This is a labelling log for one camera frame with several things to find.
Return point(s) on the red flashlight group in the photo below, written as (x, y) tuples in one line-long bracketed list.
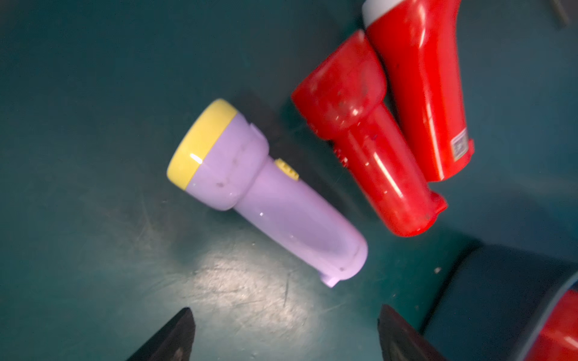
[(558, 338)]

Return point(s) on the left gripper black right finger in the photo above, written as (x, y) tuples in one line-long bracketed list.
[(400, 341)]

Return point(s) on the teal plastic storage box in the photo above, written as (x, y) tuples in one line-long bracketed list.
[(497, 302)]

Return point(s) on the purple flashlight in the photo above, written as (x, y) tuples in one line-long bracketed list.
[(223, 161)]

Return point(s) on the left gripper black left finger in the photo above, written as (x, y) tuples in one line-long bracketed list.
[(174, 341)]

